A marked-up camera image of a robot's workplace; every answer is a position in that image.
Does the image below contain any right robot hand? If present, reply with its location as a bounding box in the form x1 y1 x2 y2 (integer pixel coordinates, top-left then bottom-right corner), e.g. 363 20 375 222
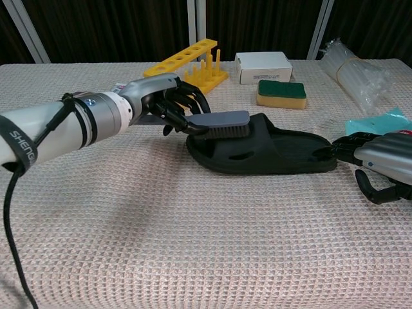
331 130 412 205

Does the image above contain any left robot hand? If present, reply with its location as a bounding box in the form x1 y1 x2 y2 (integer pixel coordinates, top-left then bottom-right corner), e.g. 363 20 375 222
120 73 212 136

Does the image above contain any grey tool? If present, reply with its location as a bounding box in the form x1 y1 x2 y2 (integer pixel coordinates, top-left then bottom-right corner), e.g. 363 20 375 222
185 110 251 140

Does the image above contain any black slipper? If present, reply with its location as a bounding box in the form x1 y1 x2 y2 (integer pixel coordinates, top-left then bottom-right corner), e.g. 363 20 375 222
185 112 339 176

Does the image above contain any teal plastic package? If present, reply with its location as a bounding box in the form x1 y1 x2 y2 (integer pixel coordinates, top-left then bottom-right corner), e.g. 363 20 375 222
344 108 412 136

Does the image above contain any yellow test tube rack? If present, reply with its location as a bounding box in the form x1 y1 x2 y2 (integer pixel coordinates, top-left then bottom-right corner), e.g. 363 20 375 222
142 38 229 95

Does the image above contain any bundle of clear sticks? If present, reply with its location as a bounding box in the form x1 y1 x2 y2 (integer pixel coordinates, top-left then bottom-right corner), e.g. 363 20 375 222
320 37 392 115

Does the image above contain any white cardboard box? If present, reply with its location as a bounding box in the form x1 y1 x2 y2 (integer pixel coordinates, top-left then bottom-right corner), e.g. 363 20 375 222
234 51 294 85

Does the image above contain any green and yellow sponge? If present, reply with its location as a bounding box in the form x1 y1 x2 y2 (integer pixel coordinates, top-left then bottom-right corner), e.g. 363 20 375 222
256 79 308 110

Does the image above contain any beige waffle tablecloth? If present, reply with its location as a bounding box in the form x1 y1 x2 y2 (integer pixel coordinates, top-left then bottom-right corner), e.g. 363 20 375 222
0 59 412 309

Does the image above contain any white partition frame post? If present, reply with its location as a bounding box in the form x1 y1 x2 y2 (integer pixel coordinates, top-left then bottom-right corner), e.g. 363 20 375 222
3 0 52 64
186 0 207 62
306 0 335 61

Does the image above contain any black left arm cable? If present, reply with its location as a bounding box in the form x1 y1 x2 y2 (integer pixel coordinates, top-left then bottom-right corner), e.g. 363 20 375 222
1 92 81 309

